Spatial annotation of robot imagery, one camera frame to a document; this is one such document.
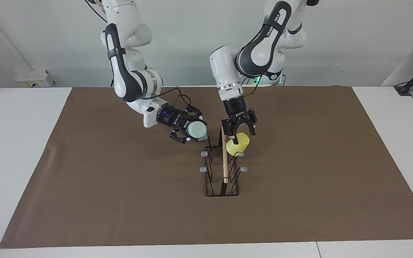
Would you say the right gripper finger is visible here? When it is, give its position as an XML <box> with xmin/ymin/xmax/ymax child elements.
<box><xmin>186</xmin><ymin>105</ymin><xmax>203</xmax><ymax>121</ymax></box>
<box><xmin>170</xmin><ymin>130</ymin><xmax>193</xmax><ymax>144</ymax></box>

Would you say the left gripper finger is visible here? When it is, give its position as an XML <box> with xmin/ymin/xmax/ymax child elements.
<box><xmin>222</xmin><ymin>120</ymin><xmax>239</xmax><ymax>145</ymax></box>
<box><xmin>245</xmin><ymin>109</ymin><xmax>258</xmax><ymax>136</ymax></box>

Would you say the yellow plastic cup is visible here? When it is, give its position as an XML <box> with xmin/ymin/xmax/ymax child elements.
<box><xmin>226</xmin><ymin>132</ymin><xmax>250</xmax><ymax>157</ymax></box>

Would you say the pale green plastic cup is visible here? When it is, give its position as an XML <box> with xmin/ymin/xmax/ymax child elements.
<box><xmin>187</xmin><ymin>121</ymin><xmax>208</xmax><ymax>142</ymax></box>

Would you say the brown table mat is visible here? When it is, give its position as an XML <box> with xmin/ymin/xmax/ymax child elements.
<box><xmin>0</xmin><ymin>85</ymin><xmax>413</xmax><ymax>249</ymax></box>

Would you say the white power strip box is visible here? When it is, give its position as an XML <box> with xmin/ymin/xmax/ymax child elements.
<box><xmin>15</xmin><ymin>69</ymin><xmax>55</xmax><ymax>88</ymax></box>

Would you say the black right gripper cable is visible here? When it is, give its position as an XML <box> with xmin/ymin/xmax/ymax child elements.
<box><xmin>145</xmin><ymin>87</ymin><xmax>193</xmax><ymax>109</ymax></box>

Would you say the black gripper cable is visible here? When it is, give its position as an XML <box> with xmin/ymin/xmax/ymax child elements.
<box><xmin>145</xmin><ymin>87</ymin><xmax>193</xmax><ymax>109</ymax></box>
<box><xmin>242</xmin><ymin>76</ymin><xmax>265</xmax><ymax>98</ymax></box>

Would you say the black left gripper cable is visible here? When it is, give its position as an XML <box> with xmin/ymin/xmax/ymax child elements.
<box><xmin>242</xmin><ymin>76</ymin><xmax>265</xmax><ymax>98</ymax></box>

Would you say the black wire cup rack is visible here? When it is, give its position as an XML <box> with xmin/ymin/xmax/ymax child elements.
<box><xmin>200</xmin><ymin>124</ymin><xmax>248</xmax><ymax>197</ymax></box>

